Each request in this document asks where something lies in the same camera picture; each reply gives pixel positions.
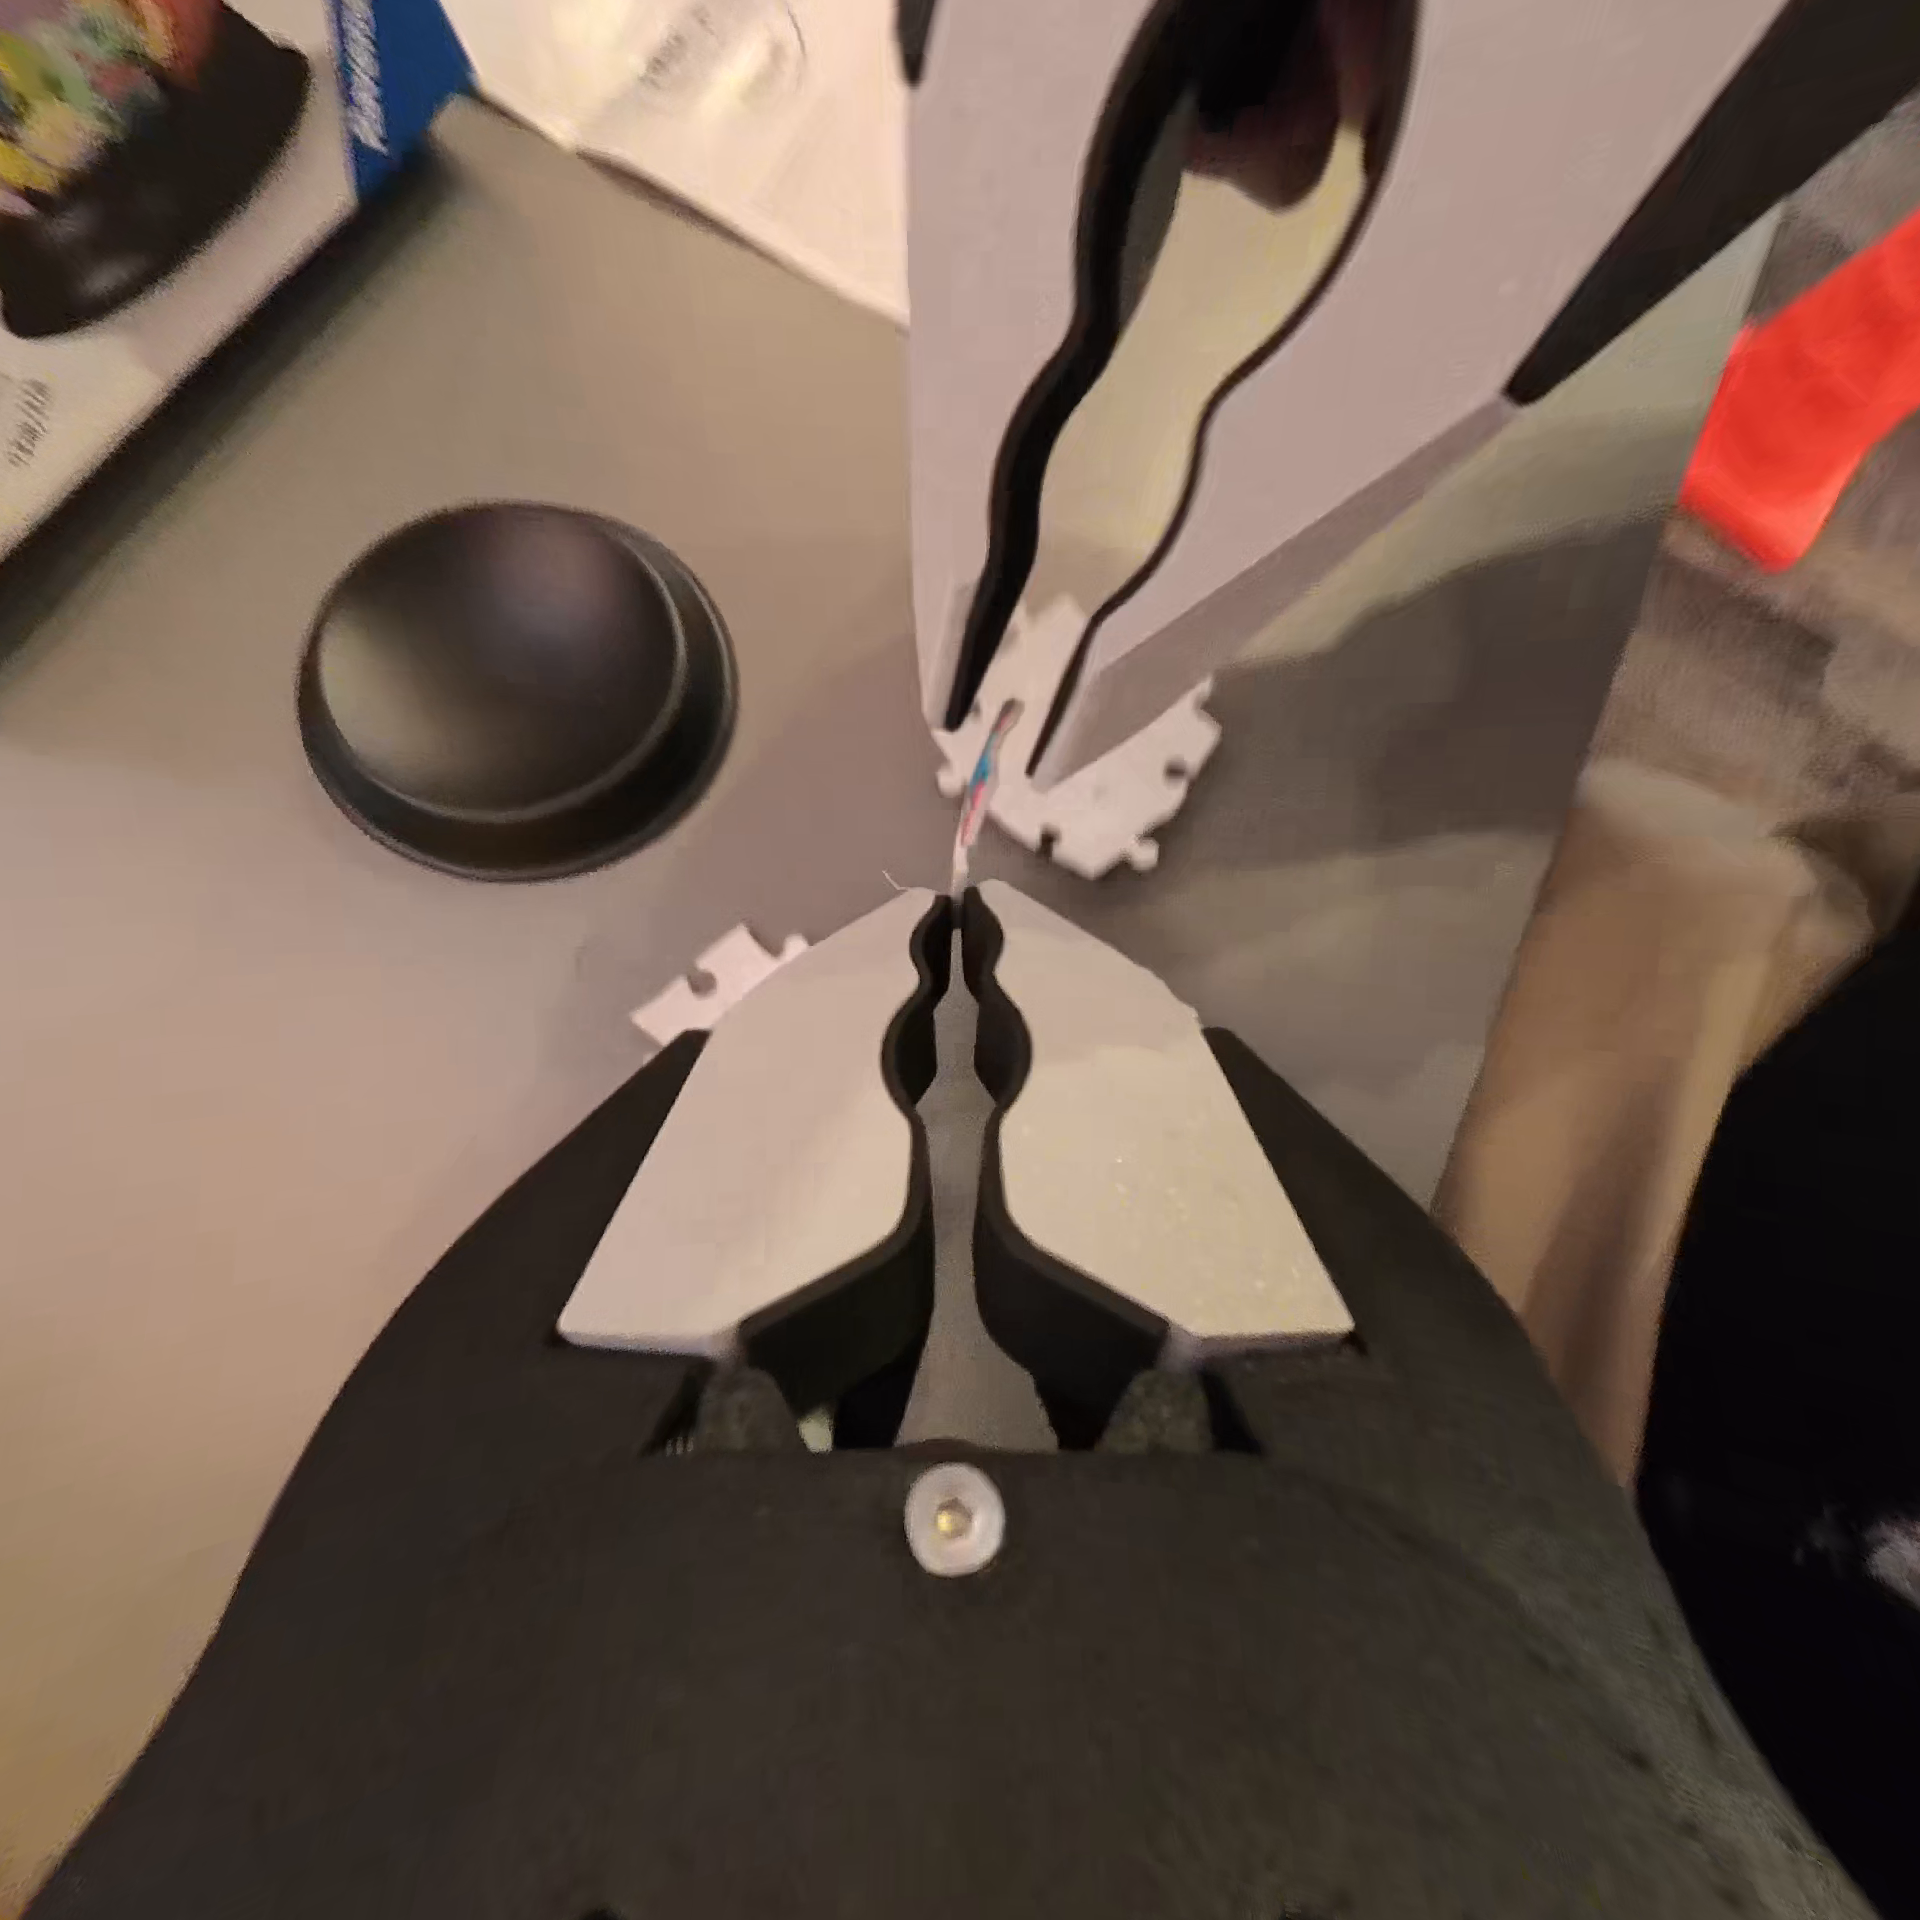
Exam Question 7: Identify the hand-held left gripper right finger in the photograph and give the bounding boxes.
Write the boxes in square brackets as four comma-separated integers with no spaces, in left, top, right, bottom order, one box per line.
[960,884,1361,1454]

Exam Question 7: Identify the black round puzzle ball stand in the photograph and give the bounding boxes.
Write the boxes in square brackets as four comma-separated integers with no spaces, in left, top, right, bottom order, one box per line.
[294,499,741,883]

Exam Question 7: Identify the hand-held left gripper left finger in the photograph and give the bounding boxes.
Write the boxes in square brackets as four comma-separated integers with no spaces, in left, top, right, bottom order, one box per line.
[555,886,962,1449]

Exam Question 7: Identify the person's beige trousers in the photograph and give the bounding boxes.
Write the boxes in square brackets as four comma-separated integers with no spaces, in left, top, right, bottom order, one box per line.
[1430,509,1920,1491]

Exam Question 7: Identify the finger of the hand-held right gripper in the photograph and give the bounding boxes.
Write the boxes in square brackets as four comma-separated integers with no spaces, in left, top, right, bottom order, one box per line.
[904,0,1169,732]
[1028,0,1796,783]

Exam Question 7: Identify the puzzle ball cardboard box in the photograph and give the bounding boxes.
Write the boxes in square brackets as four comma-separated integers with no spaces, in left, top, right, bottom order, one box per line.
[0,0,483,559]

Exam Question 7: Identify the colourful printed puzzle piece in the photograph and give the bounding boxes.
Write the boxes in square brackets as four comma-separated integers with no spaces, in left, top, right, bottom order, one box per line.
[945,697,1030,902]

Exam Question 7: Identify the white paper sheet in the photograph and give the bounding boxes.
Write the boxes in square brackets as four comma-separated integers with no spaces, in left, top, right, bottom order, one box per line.
[434,0,917,326]

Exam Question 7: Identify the white puzzle piece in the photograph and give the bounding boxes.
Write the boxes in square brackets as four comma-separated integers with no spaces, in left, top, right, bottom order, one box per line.
[629,922,814,1057]
[928,593,1226,889]

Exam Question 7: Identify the red object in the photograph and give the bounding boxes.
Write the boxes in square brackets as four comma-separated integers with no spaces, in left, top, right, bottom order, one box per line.
[1678,211,1920,575]

